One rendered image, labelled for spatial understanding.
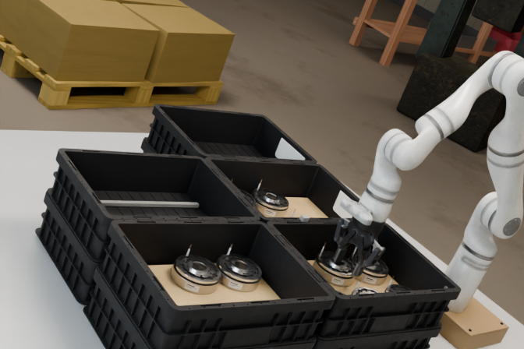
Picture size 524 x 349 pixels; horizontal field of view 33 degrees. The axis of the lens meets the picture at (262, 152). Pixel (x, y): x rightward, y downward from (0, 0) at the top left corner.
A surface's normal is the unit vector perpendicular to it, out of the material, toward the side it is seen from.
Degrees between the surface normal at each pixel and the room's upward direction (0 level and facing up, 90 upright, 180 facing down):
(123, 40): 90
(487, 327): 2
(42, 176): 0
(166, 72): 90
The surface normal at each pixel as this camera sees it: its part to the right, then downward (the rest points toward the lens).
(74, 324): 0.34, -0.87
